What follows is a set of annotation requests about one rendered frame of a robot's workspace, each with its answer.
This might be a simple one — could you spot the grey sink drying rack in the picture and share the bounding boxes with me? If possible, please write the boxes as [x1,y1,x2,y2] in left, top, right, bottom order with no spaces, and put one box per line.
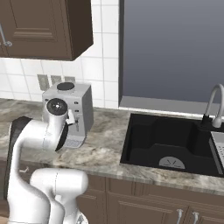
[207,130,224,177]

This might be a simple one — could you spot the grey window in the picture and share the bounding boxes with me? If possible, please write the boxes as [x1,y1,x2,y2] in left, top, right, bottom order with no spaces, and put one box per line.
[118,0,224,116]

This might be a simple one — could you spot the brown wall cupboard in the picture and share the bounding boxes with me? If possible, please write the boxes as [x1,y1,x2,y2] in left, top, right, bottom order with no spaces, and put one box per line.
[0,0,95,62]

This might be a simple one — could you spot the black sink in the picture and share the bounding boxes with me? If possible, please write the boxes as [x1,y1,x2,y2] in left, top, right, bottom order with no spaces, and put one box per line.
[119,112,224,179]

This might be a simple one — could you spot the silver drawer handle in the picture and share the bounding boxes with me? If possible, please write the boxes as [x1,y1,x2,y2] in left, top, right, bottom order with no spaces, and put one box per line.
[18,165,31,174]

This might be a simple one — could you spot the silver wall cupboard handle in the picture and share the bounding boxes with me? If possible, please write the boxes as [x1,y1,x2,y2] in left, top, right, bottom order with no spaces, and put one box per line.
[0,24,13,48]

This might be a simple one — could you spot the brown drawer front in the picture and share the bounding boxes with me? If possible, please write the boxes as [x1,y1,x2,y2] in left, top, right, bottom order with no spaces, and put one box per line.
[0,159,53,205]

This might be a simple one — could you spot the silver coffee machine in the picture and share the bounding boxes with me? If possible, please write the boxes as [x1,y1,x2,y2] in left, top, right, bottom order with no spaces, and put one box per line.
[41,81,95,150]

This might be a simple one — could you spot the grey wall outlet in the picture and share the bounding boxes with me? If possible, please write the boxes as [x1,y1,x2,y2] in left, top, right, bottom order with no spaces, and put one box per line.
[37,73,49,92]
[64,75,76,84]
[50,74,62,86]

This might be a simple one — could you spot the silver base cupboard handle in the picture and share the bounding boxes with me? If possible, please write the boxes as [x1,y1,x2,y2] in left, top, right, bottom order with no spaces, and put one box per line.
[191,211,200,224]
[176,207,185,224]

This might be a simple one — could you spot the brown base cupboard door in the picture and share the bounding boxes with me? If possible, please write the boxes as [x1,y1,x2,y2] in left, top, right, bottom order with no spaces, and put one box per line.
[186,205,224,224]
[106,190,191,224]
[76,193,108,224]

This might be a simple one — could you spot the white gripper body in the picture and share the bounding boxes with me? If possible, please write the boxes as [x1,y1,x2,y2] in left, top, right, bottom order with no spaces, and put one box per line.
[65,108,78,126]

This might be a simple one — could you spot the silver tap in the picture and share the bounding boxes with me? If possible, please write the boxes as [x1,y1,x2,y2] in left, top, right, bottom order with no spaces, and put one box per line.
[202,83,224,130]

